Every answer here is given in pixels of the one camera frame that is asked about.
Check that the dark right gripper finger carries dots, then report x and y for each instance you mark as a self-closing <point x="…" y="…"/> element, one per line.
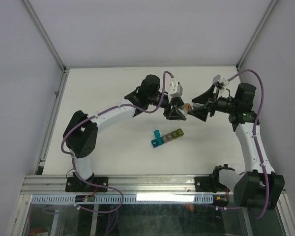
<point x="200" y="113"/>
<point x="203" y="98"/>

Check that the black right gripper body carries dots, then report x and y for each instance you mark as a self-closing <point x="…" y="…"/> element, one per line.
<point x="221" y="104"/>

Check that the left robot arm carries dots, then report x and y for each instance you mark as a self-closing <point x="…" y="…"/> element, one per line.
<point x="81" y="133"/>

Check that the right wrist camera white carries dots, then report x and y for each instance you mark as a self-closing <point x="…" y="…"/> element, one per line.
<point x="220" y="82"/>

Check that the multicolour weekly pill organizer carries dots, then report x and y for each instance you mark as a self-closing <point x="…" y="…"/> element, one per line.
<point x="161" y="139"/>

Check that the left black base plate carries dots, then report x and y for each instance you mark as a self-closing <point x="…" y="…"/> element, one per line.
<point x="86" y="184"/>

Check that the right aluminium frame post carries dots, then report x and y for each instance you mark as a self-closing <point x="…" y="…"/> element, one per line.
<point x="257" y="32"/>

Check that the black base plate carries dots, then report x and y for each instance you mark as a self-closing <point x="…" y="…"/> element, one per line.
<point x="86" y="184"/>
<point x="215" y="184"/>

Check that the left aluminium frame post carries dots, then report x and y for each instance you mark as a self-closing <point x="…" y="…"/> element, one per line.
<point x="43" y="33"/>

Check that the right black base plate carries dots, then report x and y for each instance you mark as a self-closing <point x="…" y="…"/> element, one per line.
<point x="215" y="184"/>

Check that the grey slotted cable duct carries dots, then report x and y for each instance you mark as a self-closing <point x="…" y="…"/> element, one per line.
<point x="141" y="198"/>

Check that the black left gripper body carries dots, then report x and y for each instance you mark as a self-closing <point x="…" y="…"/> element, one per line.
<point x="165" y="104"/>

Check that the clear pill bottle with capsules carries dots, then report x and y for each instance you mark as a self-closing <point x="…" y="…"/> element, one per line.
<point x="185" y="108"/>

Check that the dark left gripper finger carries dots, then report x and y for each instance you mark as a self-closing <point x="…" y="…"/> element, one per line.
<point x="177" y="101"/>
<point x="173" y="113"/>

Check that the aluminium frame post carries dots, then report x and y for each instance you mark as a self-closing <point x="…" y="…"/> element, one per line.
<point x="43" y="33"/>
<point x="257" y="32"/>

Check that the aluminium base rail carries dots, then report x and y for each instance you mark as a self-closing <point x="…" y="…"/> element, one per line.
<point x="127" y="184"/>

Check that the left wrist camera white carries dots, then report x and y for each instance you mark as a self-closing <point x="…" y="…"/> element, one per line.
<point x="175" y="88"/>

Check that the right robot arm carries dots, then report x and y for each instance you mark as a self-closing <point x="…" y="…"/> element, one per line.
<point x="259" y="187"/>

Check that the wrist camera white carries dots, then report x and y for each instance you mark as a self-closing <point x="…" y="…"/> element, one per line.
<point x="220" y="82"/>
<point x="175" y="88"/>

